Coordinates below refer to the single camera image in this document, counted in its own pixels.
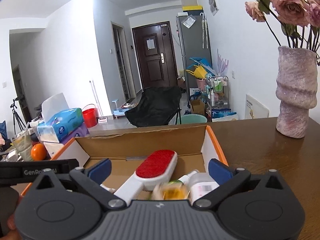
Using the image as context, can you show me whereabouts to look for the beige plug adapter cube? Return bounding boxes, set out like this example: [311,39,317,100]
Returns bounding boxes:
[151,180,190,200]

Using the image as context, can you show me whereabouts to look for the red white lint brush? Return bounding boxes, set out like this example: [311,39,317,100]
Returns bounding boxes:
[114,150,178,205]

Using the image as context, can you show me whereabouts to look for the green spray bottle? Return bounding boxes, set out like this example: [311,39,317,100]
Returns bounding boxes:
[169,170,199,185]

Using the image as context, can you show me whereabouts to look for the person's left hand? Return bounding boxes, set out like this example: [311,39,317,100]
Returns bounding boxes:
[1,191,22,239]

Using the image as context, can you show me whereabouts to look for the orange fruit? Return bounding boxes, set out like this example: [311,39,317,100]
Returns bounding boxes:
[30,143,47,161]

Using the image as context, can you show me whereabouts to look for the clear drinking glass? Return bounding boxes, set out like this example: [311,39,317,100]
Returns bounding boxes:
[11,128,33,161]

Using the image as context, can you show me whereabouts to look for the purple white tissue pack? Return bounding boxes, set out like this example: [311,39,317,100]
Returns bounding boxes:
[43,123,89,157]

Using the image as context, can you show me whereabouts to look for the red cardboard box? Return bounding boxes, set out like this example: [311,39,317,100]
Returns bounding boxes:
[52,125,228,190]

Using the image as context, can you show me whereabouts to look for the blue tissue pack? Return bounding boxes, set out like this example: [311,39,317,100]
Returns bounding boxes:
[37,93,84,143]

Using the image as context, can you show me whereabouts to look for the red bucket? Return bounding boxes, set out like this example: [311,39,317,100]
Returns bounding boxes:
[82,103,98,128]

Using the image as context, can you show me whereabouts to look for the green plastic basin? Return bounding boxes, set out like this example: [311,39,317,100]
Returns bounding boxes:
[181,114,208,124]

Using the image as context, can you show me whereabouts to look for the small cardboard box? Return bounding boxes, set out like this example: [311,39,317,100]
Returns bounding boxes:
[190,99,205,115]

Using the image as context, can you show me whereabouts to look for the black folding chair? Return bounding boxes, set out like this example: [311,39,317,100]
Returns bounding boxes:
[125,86,182,127]

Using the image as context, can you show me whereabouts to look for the blue yellow dustpan set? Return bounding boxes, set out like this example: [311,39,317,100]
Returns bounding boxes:
[185,57,217,80]

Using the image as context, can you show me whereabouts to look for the pink textured vase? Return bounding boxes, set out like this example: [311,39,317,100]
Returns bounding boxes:
[276,46,318,139]

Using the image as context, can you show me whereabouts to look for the grey refrigerator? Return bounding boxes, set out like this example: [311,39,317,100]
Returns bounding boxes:
[176,16,212,97]

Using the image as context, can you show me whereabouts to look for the dark brown door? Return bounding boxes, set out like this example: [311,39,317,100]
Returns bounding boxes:
[132,22,177,89]

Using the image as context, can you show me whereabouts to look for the dried pink roses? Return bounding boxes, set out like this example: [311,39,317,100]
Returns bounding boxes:
[194,0,320,67]

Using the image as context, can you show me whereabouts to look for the camera tripod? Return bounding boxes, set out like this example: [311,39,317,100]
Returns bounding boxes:
[10,98,26,134]

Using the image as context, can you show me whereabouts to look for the wire storage rack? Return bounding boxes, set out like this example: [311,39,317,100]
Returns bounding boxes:
[205,74,231,119]

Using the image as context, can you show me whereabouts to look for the white board leaning on wall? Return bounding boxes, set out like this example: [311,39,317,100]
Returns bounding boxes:
[245,94,270,119]

